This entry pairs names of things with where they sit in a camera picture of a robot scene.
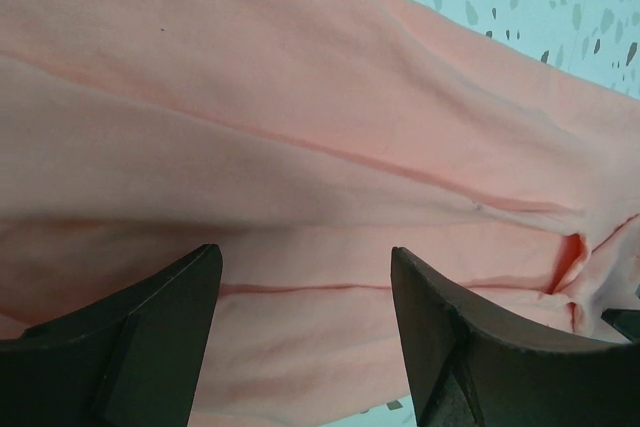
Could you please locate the salmon pink t shirt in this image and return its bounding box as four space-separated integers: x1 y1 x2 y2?
1 0 639 426

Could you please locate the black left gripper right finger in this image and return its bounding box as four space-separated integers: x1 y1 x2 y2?
391 248 639 427

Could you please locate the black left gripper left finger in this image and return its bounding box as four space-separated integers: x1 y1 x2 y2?
1 245 222 427

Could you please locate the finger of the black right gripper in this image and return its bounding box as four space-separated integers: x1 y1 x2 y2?
601 308 640 344

